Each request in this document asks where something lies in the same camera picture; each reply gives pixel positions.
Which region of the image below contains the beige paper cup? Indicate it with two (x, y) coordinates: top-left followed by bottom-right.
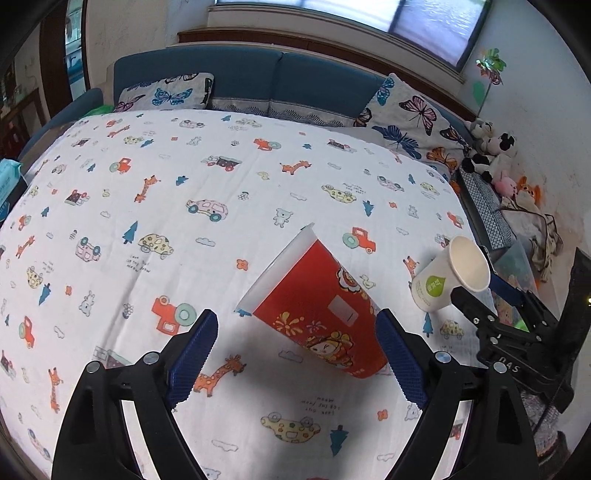
(411, 236), (491, 313)

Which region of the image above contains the red snack canister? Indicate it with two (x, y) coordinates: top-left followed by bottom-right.
(235, 225), (387, 379)

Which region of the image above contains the grey gloved right hand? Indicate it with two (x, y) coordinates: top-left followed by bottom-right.
(520, 391), (570, 479)

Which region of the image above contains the clear plastic storage bin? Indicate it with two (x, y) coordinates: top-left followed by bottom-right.
(492, 242), (538, 331)

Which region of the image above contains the grey patterned folded cloth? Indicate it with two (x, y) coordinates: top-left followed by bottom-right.
(456, 169), (516, 252)

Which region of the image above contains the beige patterned crumpled cloth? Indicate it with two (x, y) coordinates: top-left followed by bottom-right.
(501, 206), (564, 283)

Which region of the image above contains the orange fox plush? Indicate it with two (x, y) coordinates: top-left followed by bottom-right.
(517, 176), (543, 207)

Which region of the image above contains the pink plush toy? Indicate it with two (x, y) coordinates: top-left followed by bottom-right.
(493, 174), (518, 198)

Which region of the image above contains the black white plush cow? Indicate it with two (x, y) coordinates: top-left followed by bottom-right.
(461, 118), (517, 184)

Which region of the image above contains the large butterfly pillow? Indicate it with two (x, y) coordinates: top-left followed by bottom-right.
(353, 73), (473, 174)

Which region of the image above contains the colourful pinwheel decoration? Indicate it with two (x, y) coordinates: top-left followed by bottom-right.
(473, 48), (507, 115)

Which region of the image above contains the blue wet wipes pack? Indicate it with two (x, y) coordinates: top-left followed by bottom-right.
(0, 158), (21, 205)

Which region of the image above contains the small butterfly pillow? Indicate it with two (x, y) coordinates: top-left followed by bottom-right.
(114, 72), (214, 112)

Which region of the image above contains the window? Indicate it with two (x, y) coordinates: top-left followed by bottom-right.
(211, 1), (492, 72)

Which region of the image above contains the blue sofa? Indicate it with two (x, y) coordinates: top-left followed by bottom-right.
(18, 43), (482, 163)

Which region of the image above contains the brown wooden door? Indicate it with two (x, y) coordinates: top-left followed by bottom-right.
(39, 1), (90, 118)

